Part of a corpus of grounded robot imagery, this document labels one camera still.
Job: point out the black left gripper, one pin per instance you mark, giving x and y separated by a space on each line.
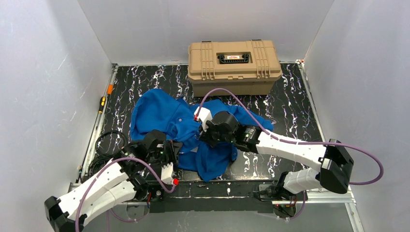
174 151

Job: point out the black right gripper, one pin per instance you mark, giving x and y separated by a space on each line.
209 137

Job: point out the blue zip jacket white lining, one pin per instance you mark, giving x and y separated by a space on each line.
157 110

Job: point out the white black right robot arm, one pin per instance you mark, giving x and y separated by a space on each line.
329 166

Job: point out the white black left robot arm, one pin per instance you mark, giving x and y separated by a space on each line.
142 171

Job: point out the tan plastic toolbox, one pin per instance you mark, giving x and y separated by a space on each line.
244 68

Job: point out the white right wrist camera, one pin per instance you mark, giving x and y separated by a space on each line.
203 115

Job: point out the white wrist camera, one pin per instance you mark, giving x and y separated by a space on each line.
168 176
203 115

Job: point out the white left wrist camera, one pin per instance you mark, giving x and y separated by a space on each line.
168 176

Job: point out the yellow black handled screwdriver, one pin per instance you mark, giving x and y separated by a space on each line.
102 103

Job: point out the orange handled screwdriver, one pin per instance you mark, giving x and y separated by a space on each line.
110 89

